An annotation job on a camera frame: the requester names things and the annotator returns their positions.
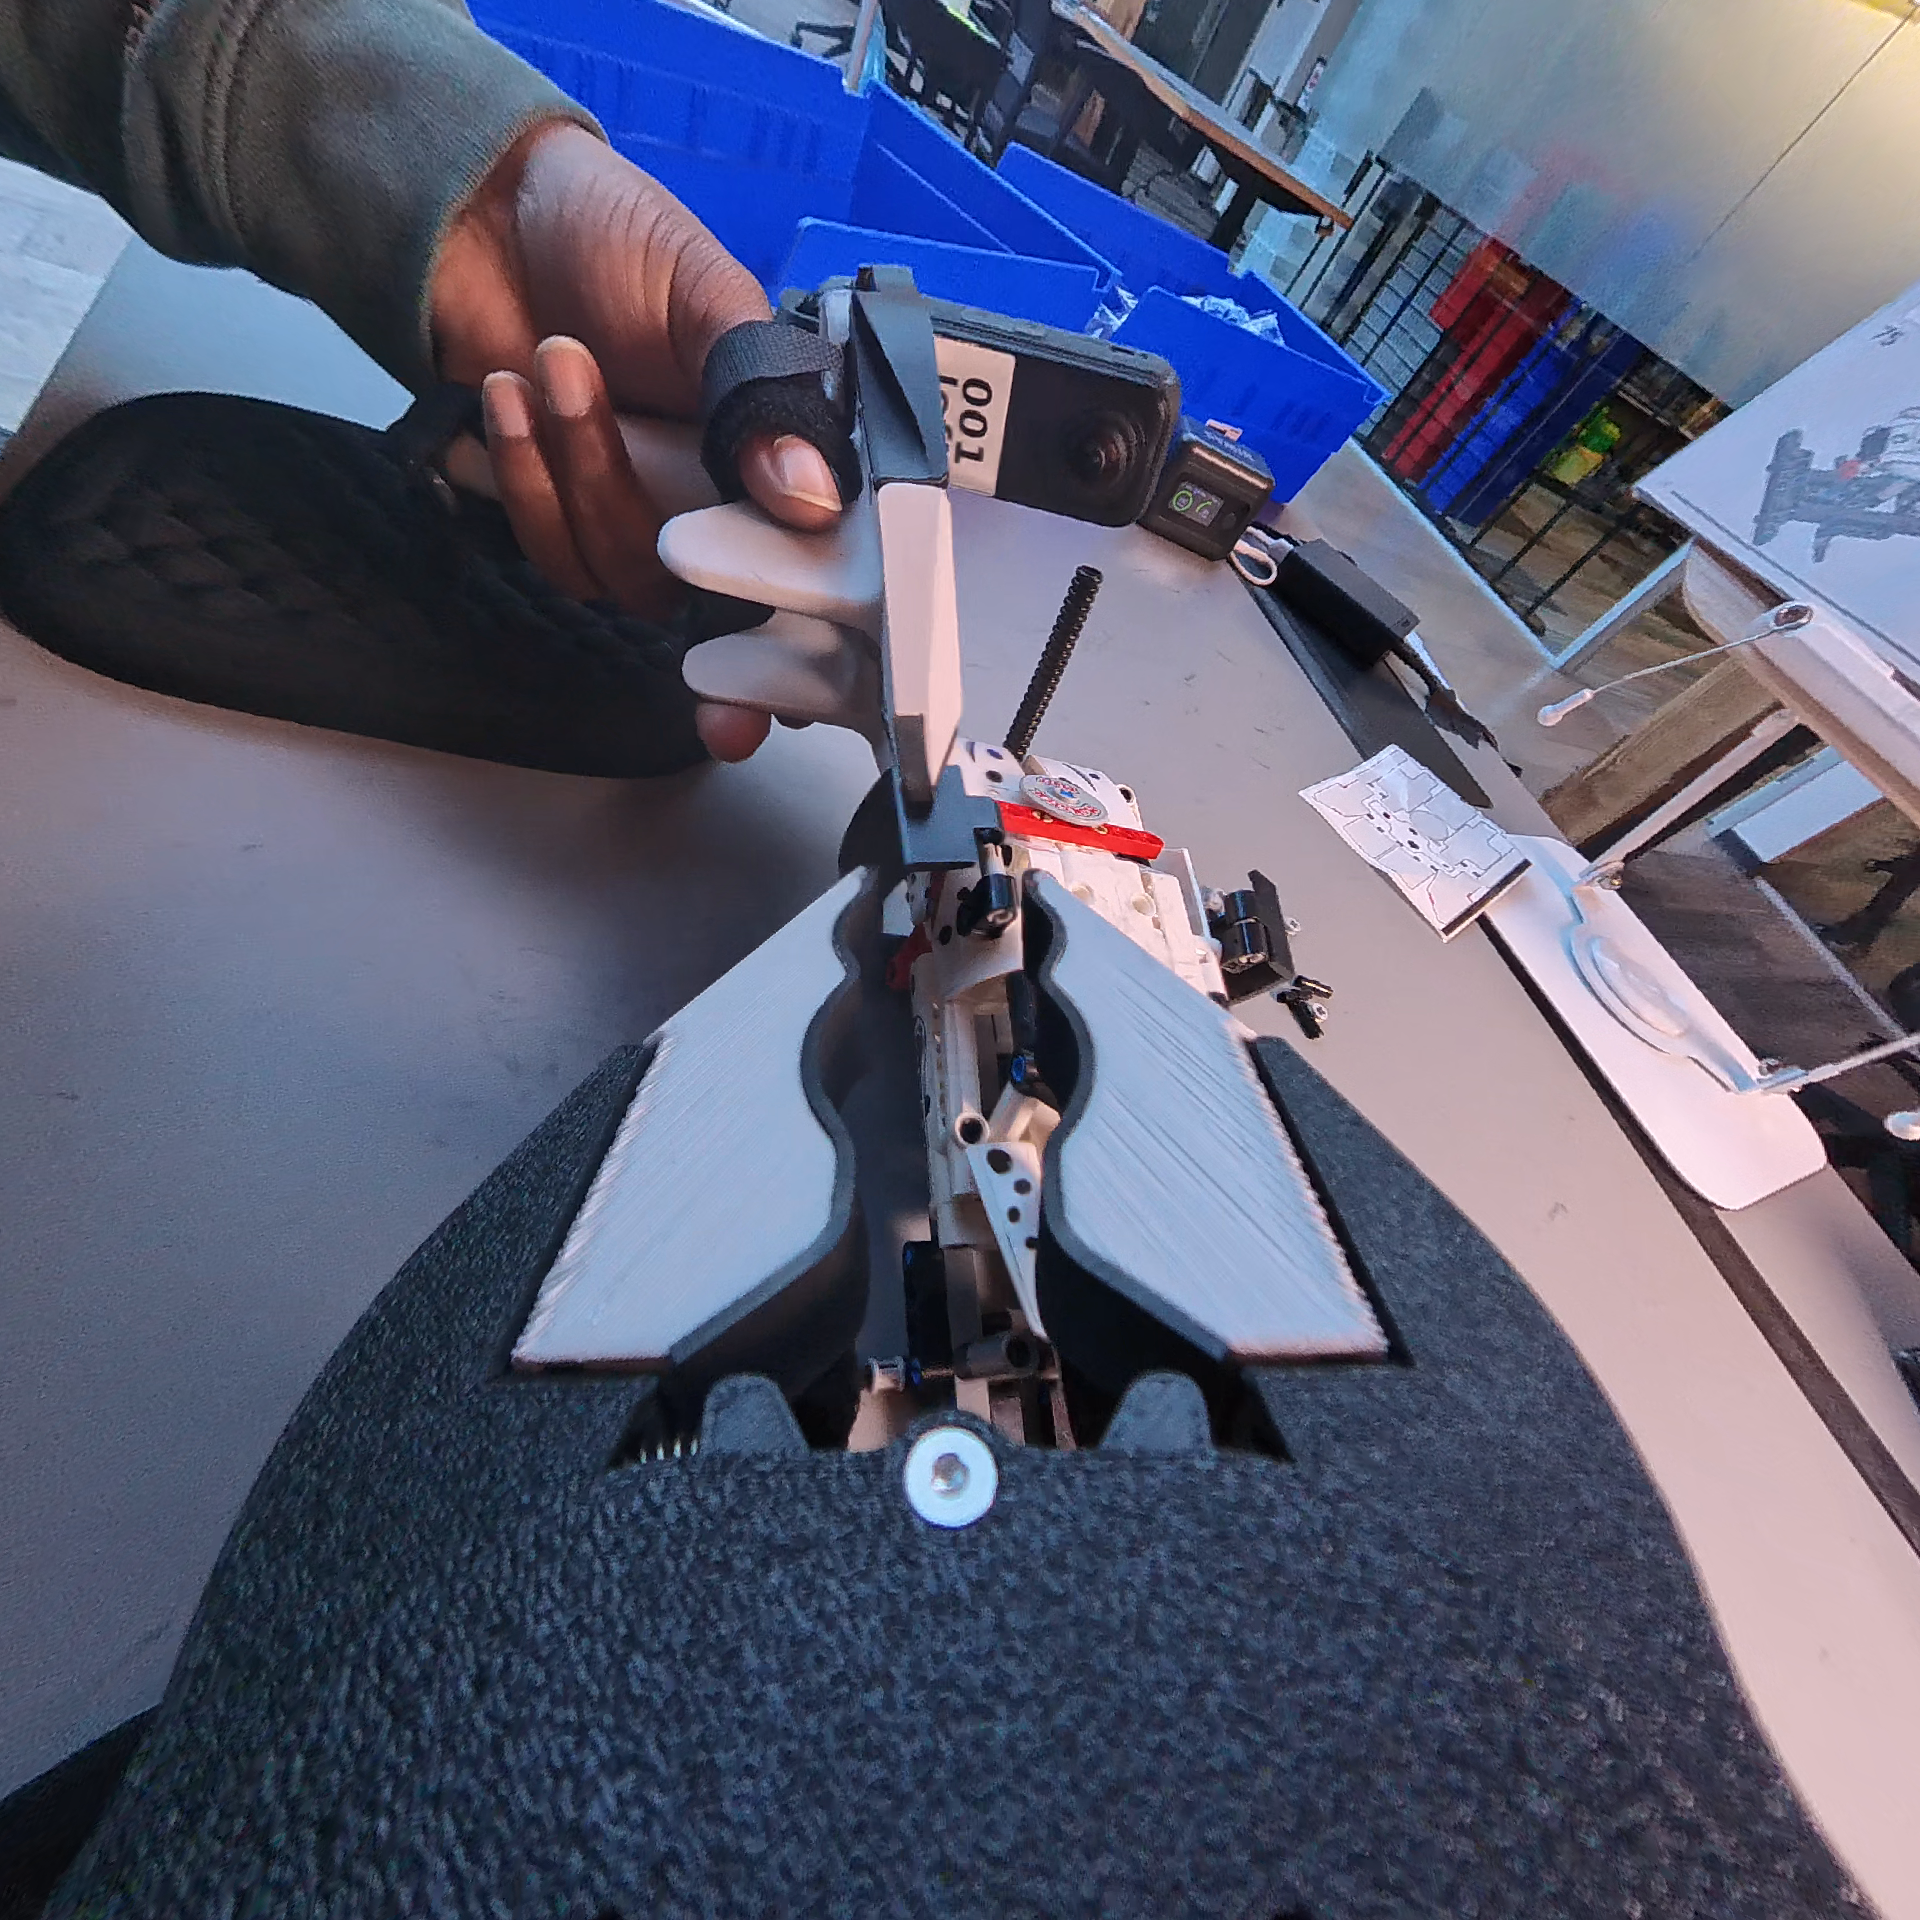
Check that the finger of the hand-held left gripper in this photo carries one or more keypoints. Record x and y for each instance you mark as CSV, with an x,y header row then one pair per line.
x,y
922,632

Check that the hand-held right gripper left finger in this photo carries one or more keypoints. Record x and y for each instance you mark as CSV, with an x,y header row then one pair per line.
x,y
708,1188

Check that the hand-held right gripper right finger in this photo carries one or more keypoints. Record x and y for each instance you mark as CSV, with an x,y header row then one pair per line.
x,y
1200,1188

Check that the white toy brick truck model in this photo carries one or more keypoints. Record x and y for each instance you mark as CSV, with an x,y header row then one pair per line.
x,y
1124,872

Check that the building instruction booklet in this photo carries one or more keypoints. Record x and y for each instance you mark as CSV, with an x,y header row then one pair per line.
x,y
1814,481

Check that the person's left hand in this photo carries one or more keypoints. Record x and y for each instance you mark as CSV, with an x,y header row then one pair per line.
x,y
586,301

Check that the small black device green display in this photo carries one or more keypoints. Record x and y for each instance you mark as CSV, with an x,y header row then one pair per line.
x,y
1206,497

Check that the long work table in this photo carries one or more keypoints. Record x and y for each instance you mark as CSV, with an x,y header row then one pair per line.
x,y
1200,107

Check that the black power adapter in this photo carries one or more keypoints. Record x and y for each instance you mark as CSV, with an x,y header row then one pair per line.
x,y
1342,601

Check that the white sticker sheet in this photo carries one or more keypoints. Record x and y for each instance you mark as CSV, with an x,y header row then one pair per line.
x,y
1413,841

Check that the white booklet stand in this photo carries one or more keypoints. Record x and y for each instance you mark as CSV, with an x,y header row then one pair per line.
x,y
1664,1051

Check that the red and blue crates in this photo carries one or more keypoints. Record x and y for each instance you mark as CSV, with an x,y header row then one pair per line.
x,y
1514,391

